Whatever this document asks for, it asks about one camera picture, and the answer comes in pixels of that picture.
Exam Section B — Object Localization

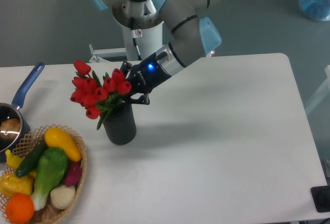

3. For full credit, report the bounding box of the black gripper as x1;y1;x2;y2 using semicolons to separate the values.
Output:
120;53;171;105

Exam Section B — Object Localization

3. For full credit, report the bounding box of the red tulip bouquet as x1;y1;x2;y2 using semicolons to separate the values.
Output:
70;60;131;129

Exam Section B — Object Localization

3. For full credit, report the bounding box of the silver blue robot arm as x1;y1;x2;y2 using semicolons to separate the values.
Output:
92;0;223;105

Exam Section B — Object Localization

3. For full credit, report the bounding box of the dark grey ribbed vase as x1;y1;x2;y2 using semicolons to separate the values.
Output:
103;104;137;145

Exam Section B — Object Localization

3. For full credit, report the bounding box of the yellow squash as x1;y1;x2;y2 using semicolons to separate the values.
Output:
44;127;82;162

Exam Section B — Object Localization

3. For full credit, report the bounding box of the green bok choy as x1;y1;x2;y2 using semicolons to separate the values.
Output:
30;147;68;211

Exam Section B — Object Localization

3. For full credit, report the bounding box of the woven wicker basket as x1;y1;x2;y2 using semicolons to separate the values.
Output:
2;125;87;223

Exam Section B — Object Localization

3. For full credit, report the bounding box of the dark green cucumber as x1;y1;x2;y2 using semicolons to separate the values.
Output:
15;140;48;177

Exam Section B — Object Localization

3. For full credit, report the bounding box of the brown bread bun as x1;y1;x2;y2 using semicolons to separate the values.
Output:
1;118;21;141

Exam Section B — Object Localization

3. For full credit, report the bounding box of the white garlic bulb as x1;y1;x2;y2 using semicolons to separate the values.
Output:
50;185;75;210

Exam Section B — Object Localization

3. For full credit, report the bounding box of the yellow banana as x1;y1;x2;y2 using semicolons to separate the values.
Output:
5;149;23;170

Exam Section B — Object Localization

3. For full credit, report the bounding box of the yellow bell pepper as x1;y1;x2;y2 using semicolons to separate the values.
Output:
1;173;34;198

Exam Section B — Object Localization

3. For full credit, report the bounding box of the orange fruit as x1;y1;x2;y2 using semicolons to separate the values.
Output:
5;194;35;223

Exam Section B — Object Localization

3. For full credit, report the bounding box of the black device at edge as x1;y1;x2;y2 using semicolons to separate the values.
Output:
310;185;329;213

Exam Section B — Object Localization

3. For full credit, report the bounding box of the white metal base frame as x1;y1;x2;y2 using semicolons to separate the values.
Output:
89;44;127;63

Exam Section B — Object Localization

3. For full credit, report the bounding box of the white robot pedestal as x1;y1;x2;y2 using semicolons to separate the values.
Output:
121;22;163;61

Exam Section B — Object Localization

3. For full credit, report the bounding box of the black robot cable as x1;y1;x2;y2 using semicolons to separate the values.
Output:
129;17;143;61

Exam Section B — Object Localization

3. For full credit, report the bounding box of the white bolt post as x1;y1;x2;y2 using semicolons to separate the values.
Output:
206;50;215;57

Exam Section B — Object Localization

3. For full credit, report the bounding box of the blue handled saucepan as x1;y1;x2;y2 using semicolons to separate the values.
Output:
1;62;45;163

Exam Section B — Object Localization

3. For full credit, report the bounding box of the white frame at right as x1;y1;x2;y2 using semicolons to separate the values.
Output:
304;65;329;115

